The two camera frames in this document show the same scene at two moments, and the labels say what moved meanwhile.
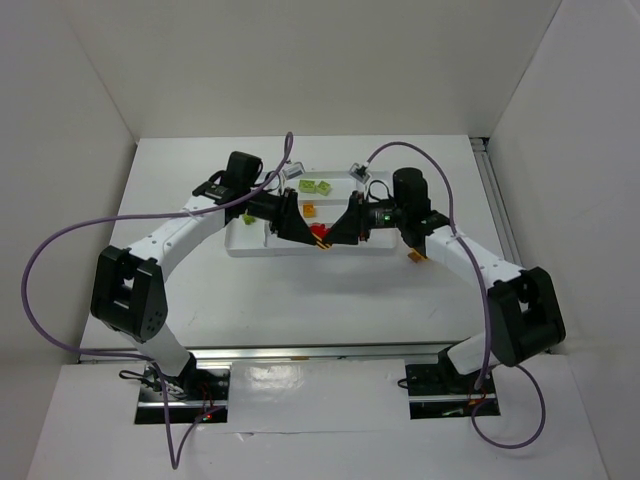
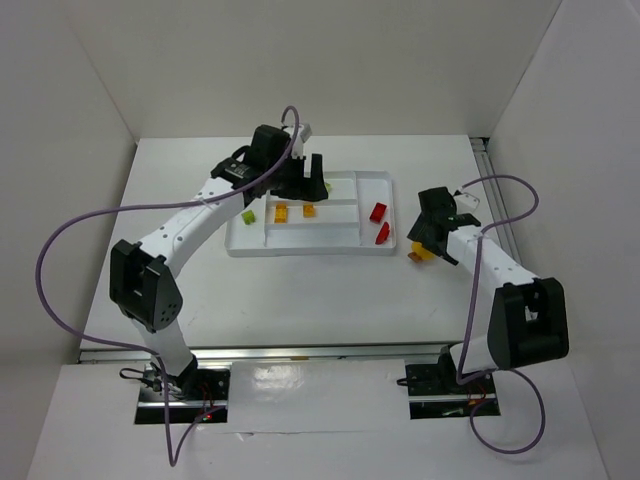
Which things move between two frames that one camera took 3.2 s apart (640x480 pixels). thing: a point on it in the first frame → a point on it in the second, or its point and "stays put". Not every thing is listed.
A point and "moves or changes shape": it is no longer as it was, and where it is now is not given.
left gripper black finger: (292, 225) → (297, 189)
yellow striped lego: (320, 243) moves or changes shape
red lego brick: (320, 230) moves or changes shape
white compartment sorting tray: (322, 201) stays put
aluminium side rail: (505, 229) stays put
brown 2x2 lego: (416, 257) stays put
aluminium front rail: (346, 353) stays put
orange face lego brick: (308, 210) stays put
